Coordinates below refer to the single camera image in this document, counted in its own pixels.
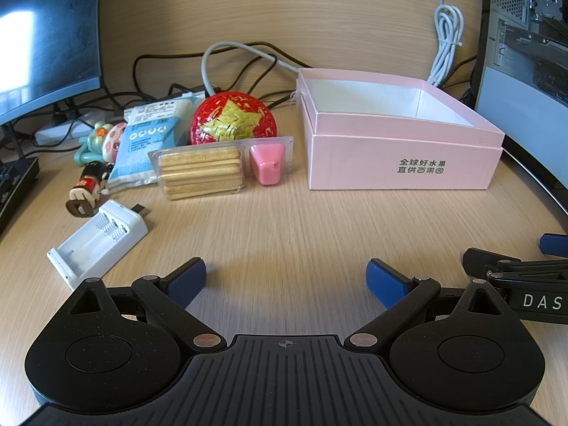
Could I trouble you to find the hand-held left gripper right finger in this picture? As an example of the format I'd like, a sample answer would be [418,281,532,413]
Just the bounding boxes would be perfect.
[344,257,515,356]

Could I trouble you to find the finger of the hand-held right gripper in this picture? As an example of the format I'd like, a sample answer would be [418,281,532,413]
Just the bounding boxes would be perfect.
[539,233,568,259]
[463,247,568,282]

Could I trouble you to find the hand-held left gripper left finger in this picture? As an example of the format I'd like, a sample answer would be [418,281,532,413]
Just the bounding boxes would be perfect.
[58,257,225,356]

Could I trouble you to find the biscuit stick pack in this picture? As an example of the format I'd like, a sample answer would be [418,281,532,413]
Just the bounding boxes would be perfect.
[147,135,294,201]

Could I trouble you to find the pink cardboard box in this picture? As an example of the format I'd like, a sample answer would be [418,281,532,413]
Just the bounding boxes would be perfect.
[296,67,507,191]

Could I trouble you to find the small red black figurine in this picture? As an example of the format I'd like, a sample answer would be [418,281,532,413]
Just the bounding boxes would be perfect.
[66,162,114,219]

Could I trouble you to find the blue and white packet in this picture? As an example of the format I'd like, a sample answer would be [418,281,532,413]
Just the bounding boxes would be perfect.
[106,91,205,193]

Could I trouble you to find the red ball with yellow star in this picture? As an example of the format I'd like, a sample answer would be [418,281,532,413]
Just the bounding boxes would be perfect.
[190,91,278,146]

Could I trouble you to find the white battery charger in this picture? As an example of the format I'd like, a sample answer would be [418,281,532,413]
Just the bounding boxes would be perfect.
[47,200,149,291]

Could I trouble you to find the teal plastic toy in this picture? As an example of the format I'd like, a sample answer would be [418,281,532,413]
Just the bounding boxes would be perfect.
[73,121,111,167]

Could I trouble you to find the computer case with glass panel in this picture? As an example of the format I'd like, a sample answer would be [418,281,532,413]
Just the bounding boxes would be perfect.
[470,0,568,214]

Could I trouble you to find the black keyboard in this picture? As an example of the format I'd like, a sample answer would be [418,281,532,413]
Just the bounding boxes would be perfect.
[0,157,40,236]

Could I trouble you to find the white power strip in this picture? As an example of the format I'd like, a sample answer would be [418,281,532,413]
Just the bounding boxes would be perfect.
[34,115,129,146]

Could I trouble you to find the black computer monitor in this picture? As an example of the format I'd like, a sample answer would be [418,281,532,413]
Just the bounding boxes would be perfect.
[0,0,105,127]

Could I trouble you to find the black cable bundle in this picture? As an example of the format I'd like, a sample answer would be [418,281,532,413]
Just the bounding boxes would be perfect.
[444,55,479,98]

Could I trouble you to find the grey cable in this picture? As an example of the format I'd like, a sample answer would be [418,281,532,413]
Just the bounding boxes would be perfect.
[202,42,302,96]

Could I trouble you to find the white coiled cable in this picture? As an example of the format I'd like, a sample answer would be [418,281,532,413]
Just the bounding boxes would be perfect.
[426,0,464,87]

